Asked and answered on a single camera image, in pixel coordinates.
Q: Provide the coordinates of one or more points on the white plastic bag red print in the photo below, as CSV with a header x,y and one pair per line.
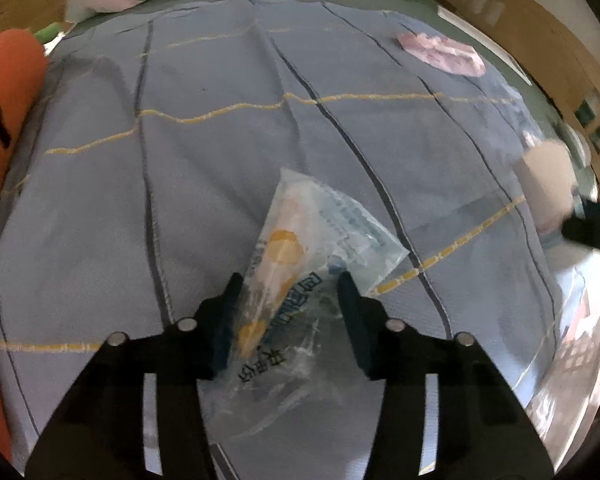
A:
x,y
575,375

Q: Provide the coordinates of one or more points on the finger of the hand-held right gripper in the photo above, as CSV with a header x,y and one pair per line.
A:
x,y
592,230

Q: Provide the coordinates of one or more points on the orange carrot plush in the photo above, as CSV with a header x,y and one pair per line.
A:
x,y
5,110

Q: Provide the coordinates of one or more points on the clear plastic wrapper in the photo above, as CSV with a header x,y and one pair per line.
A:
x,y
300,240

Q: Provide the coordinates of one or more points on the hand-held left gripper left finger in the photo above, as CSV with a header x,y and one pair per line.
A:
x,y
225,320

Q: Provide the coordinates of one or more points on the blue checked blanket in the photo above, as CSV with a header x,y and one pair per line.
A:
x,y
230,160

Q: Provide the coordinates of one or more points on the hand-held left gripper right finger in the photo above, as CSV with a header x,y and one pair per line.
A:
x,y
352,320

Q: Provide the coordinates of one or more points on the pink white crumpled wrapper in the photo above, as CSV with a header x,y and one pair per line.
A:
x,y
445,55

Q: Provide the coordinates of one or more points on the wooden headboard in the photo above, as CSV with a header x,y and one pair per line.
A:
x,y
545,25

